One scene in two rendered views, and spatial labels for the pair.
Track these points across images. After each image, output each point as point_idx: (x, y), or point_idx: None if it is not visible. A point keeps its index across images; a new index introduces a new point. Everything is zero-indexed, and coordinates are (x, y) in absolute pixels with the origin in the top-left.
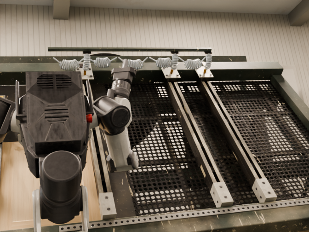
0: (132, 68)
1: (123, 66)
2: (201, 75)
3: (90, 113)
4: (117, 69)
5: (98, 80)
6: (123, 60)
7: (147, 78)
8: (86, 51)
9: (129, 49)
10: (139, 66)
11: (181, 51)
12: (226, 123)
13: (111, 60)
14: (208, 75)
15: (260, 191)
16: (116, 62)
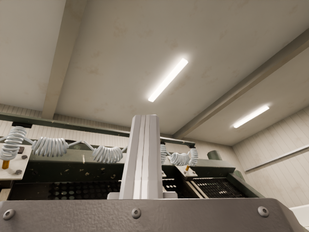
0: (298, 227)
1: (150, 177)
2: (185, 173)
3: None
4: (52, 226)
5: (38, 177)
6: (132, 121)
7: (120, 174)
8: (21, 122)
9: (104, 130)
10: (116, 157)
11: (168, 142)
12: None
13: (71, 144)
14: (192, 173)
15: None
16: (79, 150)
